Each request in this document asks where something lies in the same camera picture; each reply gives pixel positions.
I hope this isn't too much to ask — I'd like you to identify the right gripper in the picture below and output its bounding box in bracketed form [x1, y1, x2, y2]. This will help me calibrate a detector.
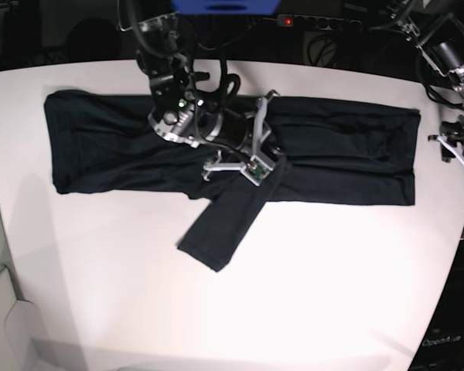
[201, 90, 285, 186]

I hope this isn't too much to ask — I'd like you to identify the dark navy long-sleeve shirt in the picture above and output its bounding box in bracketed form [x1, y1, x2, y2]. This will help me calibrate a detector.
[44, 90, 421, 271]

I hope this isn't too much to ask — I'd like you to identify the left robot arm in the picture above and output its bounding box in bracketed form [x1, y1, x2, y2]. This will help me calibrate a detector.
[367, 1, 464, 168]

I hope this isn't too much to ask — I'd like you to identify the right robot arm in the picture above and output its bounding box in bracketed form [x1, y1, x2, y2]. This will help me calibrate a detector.
[117, 1, 281, 186]

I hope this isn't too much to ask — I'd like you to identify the black power strip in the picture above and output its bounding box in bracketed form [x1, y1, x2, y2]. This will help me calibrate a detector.
[275, 14, 363, 32]

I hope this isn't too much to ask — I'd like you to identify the blue plastic box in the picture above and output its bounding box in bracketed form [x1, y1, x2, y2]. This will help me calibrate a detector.
[171, 0, 280, 15]

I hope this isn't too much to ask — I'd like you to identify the black OpenArm case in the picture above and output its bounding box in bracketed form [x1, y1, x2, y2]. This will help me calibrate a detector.
[409, 240, 464, 370]

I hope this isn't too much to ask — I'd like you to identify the black round stool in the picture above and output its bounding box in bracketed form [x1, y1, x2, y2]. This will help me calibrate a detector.
[65, 18, 121, 63]

